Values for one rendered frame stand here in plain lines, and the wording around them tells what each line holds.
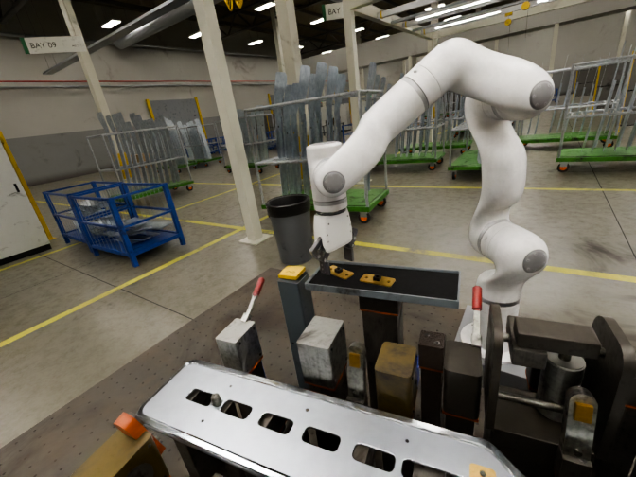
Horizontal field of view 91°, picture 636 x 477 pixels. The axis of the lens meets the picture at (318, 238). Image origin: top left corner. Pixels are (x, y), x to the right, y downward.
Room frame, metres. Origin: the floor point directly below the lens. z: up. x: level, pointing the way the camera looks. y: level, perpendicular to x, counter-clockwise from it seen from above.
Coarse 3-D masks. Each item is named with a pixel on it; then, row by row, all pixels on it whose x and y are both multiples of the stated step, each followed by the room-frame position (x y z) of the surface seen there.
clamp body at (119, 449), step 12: (120, 432) 0.43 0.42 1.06; (144, 432) 0.43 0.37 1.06; (108, 444) 0.41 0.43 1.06; (120, 444) 0.41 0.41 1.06; (132, 444) 0.40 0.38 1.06; (144, 444) 0.40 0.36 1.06; (96, 456) 0.39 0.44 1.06; (108, 456) 0.39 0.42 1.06; (120, 456) 0.38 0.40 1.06; (132, 456) 0.38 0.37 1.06; (144, 456) 0.39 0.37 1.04; (156, 456) 0.41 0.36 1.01; (84, 468) 0.37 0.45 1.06; (96, 468) 0.37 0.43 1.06; (108, 468) 0.36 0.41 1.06; (120, 468) 0.36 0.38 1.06; (132, 468) 0.37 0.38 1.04; (144, 468) 0.39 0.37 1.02; (156, 468) 0.40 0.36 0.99
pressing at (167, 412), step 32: (192, 384) 0.59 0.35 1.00; (224, 384) 0.57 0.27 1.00; (256, 384) 0.56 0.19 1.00; (288, 384) 0.54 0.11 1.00; (160, 416) 0.51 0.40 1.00; (192, 416) 0.50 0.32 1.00; (224, 416) 0.48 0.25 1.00; (256, 416) 0.47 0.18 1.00; (288, 416) 0.46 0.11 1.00; (320, 416) 0.45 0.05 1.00; (352, 416) 0.44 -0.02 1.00; (384, 416) 0.43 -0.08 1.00; (224, 448) 0.42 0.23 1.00; (256, 448) 0.41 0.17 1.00; (288, 448) 0.40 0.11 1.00; (320, 448) 0.39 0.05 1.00; (352, 448) 0.38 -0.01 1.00; (384, 448) 0.37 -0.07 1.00; (416, 448) 0.37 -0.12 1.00; (448, 448) 0.36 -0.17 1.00; (480, 448) 0.35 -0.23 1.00
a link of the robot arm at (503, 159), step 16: (480, 112) 0.80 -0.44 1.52; (480, 128) 0.81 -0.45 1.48; (496, 128) 0.79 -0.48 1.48; (512, 128) 0.80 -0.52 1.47; (480, 144) 0.80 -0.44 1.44; (496, 144) 0.77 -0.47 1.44; (512, 144) 0.76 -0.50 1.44; (496, 160) 0.75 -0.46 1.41; (512, 160) 0.74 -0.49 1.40; (496, 176) 0.75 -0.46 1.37; (512, 176) 0.74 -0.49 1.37; (496, 192) 0.76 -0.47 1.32; (512, 192) 0.74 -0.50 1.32; (480, 208) 0.81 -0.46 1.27; (496, 208) 0.78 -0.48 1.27; (480, 224) 0.83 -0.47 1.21; (480, 240) 0.81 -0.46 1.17
